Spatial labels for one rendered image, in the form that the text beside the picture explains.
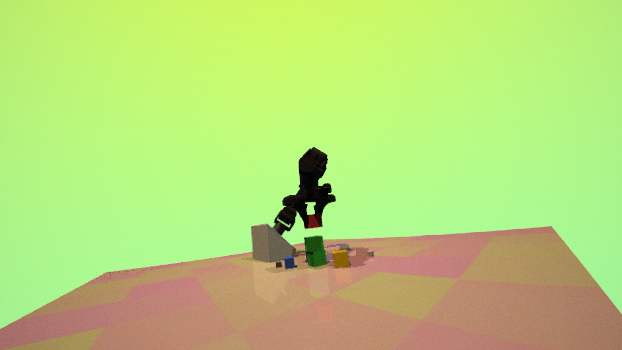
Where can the green block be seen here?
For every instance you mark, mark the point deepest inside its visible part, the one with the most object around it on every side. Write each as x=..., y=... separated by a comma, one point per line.
x=314, y=243
x=316, y=259

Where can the blue block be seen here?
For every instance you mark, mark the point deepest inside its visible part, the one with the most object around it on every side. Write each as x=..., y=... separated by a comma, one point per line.
x=289, y=262

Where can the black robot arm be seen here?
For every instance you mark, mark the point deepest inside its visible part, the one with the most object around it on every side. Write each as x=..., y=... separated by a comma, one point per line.
x=311, y=165

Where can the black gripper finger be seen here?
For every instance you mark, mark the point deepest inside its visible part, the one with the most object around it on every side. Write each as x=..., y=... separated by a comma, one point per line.
x=302, y=211
x=319, y=208

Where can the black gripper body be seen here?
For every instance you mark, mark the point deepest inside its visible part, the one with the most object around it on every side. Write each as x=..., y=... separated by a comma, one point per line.
x=296, y=199

